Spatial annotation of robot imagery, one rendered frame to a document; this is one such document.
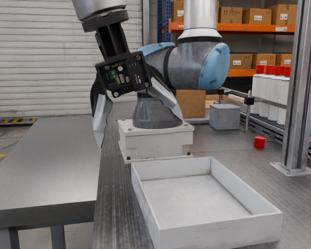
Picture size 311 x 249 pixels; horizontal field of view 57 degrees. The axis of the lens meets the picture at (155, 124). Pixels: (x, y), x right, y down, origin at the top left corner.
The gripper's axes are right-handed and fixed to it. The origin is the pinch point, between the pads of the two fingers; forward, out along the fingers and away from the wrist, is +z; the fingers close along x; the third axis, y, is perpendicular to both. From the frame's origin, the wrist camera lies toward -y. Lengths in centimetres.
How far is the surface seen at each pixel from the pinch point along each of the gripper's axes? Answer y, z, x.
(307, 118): -13.1, 13.6, 40.2
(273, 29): -394, 23, 262
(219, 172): -9.5, 17.5, 14.6
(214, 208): 1.4, 18.4, 9.0
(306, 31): -13.2, -6.5, 43.4
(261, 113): -55, 25, 50
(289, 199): -0.2, 23.6, 24.9
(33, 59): -445, -41, -113
